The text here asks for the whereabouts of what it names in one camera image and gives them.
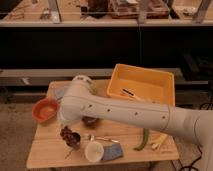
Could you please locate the black marker in bin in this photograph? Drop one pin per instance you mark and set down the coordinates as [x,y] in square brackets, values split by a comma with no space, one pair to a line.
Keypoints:
[127,92]

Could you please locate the dark purple bowl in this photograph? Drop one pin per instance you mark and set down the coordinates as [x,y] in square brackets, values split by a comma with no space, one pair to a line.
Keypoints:
[89,121]

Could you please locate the metal spoon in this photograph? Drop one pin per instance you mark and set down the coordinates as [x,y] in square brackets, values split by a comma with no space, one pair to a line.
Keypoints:
[92,137]

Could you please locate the dark grape bunch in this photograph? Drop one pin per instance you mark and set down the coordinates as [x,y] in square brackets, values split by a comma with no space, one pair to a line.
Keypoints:
[65,133]

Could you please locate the metal cup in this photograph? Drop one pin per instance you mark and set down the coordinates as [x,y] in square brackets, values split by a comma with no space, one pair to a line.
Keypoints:
[74,141]

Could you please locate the yellow corn husk piece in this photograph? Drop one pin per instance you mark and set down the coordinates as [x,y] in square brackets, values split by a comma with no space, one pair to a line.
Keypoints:
[156,144]

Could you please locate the red bowl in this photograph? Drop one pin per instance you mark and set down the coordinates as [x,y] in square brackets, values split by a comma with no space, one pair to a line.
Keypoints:
[45,109]

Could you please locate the white cup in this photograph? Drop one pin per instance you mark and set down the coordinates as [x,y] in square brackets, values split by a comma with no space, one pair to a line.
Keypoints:
[94,151]

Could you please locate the grey cloth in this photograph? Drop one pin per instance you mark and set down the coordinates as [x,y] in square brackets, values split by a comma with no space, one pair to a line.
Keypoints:
[59,92]

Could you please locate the blue-grey sponge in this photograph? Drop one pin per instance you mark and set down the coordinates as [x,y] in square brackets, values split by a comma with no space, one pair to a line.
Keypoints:
[112,152]

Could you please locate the green chili pepper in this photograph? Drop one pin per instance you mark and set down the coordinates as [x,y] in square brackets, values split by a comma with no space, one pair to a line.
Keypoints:
[144,141]

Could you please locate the yellow plastic bin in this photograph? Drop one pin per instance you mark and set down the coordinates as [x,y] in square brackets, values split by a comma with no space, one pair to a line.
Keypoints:
[151,85]

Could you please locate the wooden table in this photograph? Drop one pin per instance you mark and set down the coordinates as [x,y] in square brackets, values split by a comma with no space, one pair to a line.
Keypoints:
[48,150]

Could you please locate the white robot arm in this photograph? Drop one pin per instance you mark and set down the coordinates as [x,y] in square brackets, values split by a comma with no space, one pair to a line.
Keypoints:
[193,125]

